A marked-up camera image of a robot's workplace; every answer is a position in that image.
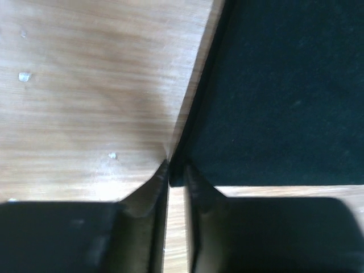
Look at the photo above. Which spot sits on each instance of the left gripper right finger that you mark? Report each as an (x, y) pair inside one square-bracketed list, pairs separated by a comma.
[(269, 234)]

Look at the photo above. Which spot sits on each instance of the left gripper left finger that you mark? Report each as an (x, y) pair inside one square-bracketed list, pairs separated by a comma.
[(122, 236)]

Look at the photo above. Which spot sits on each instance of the black t shirt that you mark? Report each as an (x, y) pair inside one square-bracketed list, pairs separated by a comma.
[(280, 98)]

